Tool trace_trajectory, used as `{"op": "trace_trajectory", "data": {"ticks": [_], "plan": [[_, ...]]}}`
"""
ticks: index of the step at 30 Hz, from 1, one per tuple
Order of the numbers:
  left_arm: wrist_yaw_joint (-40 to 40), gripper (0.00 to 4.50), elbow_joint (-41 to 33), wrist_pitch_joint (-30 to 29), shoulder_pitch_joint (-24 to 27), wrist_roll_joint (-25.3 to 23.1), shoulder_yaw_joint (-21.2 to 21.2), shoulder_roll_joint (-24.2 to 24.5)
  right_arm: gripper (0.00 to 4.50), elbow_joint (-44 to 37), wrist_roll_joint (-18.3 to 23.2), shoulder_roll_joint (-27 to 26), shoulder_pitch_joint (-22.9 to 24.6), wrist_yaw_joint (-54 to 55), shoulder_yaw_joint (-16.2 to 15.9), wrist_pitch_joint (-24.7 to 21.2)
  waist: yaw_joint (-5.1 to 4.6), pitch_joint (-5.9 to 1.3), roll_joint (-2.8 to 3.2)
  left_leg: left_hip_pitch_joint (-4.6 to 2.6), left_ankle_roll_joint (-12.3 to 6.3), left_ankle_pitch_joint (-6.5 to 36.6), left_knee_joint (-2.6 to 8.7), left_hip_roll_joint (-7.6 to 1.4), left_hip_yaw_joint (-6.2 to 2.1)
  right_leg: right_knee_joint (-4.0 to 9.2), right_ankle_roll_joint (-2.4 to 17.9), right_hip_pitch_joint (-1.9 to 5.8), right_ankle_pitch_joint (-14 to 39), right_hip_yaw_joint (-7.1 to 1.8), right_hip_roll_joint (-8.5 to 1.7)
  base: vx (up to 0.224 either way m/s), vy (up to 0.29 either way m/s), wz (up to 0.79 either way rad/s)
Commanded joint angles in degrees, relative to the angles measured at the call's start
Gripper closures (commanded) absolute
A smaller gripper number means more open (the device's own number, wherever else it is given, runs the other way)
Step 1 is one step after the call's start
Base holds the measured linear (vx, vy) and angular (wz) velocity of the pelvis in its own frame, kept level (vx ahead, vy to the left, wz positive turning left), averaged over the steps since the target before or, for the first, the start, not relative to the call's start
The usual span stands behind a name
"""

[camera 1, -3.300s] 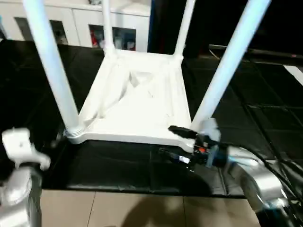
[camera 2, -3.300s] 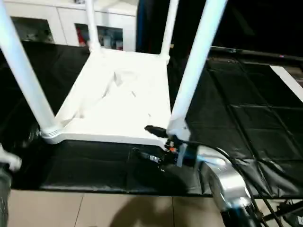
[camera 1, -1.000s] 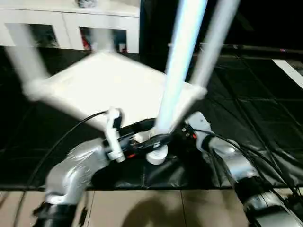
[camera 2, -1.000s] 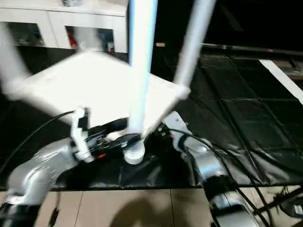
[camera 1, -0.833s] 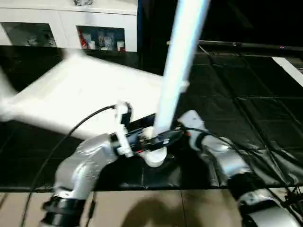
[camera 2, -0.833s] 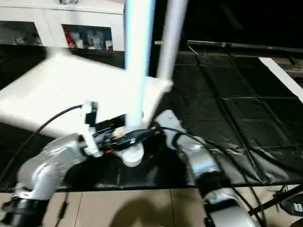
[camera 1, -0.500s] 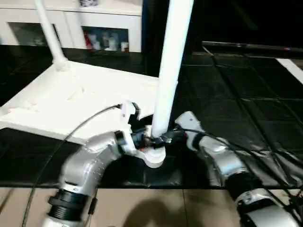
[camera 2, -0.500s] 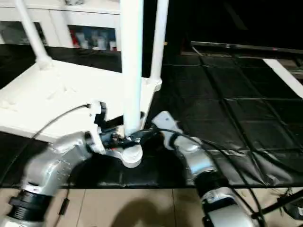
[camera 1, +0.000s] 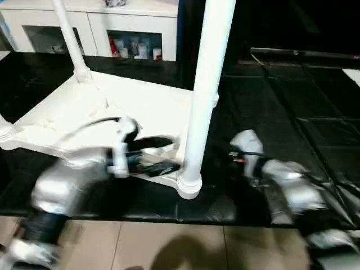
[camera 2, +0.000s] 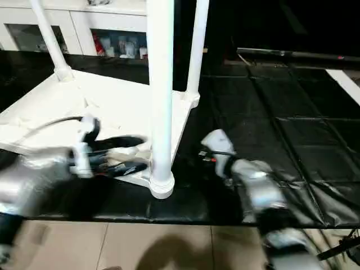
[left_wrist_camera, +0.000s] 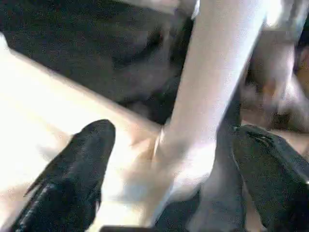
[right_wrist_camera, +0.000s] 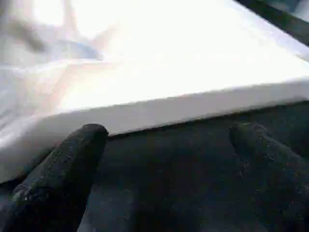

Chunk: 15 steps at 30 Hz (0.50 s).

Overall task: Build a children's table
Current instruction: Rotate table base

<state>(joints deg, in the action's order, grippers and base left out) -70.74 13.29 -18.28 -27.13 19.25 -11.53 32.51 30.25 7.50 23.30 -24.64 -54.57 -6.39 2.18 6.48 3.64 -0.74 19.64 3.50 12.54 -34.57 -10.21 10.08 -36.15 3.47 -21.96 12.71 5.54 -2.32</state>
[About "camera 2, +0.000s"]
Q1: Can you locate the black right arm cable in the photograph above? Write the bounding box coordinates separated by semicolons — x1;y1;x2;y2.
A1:
206;150;341;270

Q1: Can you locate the black metal rail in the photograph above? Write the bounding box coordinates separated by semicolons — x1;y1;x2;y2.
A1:
237;47;360;61

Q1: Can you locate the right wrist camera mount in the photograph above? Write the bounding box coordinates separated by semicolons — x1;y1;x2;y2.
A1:
201;128;237;175

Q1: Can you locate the white plastic table top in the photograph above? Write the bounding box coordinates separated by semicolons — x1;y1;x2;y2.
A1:
0;69;201;200

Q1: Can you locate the red labelled package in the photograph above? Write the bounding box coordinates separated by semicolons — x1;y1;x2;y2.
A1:
92;33;105;56

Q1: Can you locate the white plastic table leg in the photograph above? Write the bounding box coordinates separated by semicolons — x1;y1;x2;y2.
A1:
145;0;176;188
28;0;74;82
184;0;211;98

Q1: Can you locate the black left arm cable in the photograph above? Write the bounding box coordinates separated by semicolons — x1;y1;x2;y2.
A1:
16;116;85;144

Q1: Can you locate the black work mat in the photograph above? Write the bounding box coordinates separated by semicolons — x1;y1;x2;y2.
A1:
0;49;360;228

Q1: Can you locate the white glass-door cabinet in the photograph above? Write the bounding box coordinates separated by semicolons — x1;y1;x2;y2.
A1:
0;0;150;60

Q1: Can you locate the white flat strip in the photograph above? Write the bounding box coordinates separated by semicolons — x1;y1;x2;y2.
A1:
325;69;360;106

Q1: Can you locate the black tripod stand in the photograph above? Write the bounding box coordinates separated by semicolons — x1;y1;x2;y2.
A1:
317;229;360;261

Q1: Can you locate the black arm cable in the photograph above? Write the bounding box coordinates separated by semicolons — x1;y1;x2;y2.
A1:
16;116;85;144
206;150;341;270

